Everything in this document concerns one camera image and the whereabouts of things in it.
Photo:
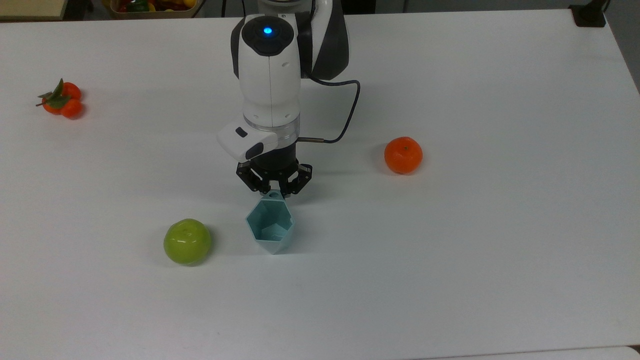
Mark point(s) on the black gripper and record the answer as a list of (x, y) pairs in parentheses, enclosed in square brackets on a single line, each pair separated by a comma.
[(280, 159)]

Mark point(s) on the light blue faceted mug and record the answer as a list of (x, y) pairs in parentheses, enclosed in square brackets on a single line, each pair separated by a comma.
[(270, 220)]

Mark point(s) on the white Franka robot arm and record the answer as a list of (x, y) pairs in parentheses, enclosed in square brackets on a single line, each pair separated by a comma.
[(270, 75)]

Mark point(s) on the green apple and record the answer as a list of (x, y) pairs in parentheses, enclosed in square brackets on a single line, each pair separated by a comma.
[(187, 242)]

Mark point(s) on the orange mandarin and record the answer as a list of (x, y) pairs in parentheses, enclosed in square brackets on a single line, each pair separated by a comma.
[(403, 156)]

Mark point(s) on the small oranges cluster with leaves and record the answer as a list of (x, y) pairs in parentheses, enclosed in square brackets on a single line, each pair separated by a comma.
[(71, 107)]

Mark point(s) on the basket of toy fruit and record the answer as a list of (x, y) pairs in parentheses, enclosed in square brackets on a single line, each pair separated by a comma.
[(125, 13)]

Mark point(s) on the beige wooden board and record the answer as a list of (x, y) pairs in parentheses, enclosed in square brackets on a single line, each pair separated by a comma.
[(30, 9)]

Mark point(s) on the black table clamp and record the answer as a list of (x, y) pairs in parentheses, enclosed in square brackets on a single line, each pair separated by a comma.
[(589, 16)]

